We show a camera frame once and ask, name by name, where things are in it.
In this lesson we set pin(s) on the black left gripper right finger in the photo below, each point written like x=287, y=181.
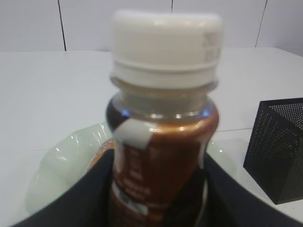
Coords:
x=230, y=205

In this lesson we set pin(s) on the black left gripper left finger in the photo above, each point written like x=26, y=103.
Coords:
x=83, y=205

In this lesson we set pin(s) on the sugared bread roll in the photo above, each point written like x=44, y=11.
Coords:
x=107, y=145

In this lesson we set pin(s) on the brown coffee drink bottle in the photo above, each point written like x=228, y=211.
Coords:
x=161, y=119

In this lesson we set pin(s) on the green wavy glass plate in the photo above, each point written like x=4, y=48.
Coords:
x=63, y=165

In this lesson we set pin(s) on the black mesh pen holder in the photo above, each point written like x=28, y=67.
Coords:
x=274, y=158

